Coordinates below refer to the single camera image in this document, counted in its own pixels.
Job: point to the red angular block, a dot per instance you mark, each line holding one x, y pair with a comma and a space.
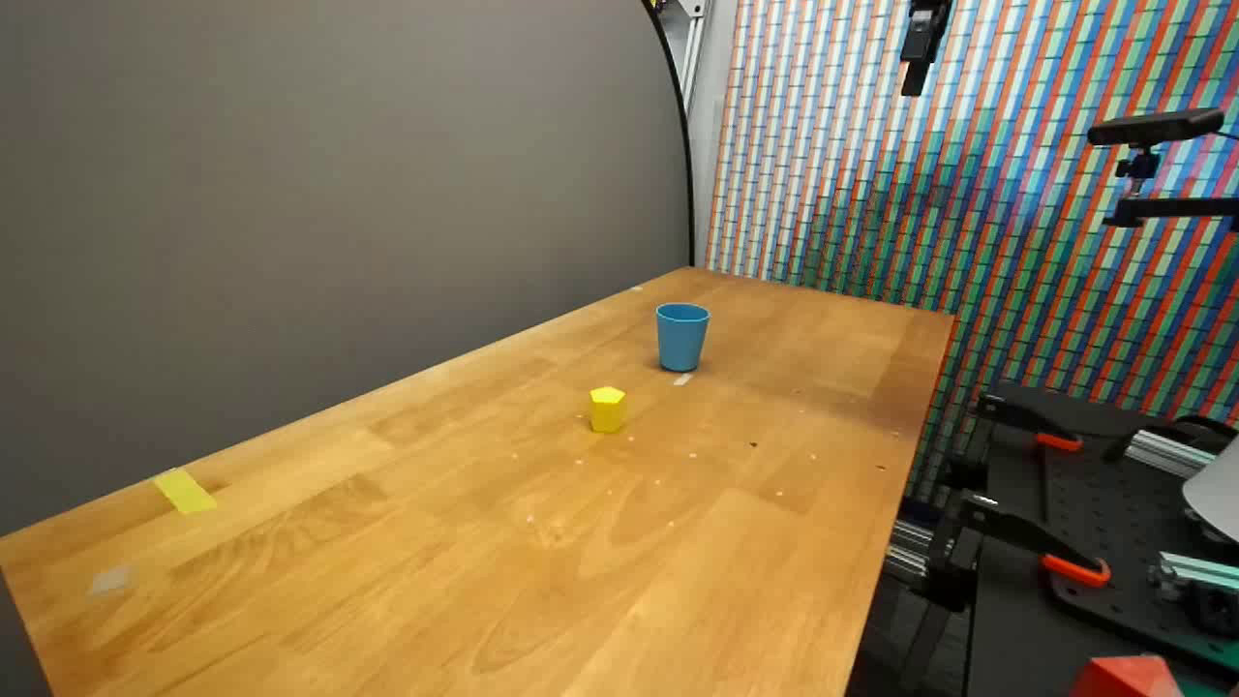
1125, 678

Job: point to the black bar stereo camera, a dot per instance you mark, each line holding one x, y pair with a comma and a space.
1155, 126

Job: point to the yellow tape strip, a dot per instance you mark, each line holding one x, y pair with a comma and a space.
184, 495

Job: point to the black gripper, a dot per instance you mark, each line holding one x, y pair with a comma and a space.
927, 25

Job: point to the silver aluminium extrusion bar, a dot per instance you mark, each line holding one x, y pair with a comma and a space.
1166, 452
1203, 574

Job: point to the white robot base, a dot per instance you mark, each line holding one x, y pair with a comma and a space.
1219, 495

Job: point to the blue plastic cup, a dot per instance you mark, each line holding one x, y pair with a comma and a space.
678, 340

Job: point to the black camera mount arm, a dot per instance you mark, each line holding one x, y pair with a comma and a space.
1166, 208

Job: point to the colourful patterned backdrop panel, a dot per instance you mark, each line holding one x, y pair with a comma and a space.
983, 194

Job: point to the black table leg frame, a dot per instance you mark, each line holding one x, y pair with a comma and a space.
924, 581

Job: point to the yellow cube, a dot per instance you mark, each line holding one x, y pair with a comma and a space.
606, 407

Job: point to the small white paper scrap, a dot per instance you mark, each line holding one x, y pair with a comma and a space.
682, 381

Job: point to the white vertical frame post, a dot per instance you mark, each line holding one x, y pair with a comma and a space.
709, 118

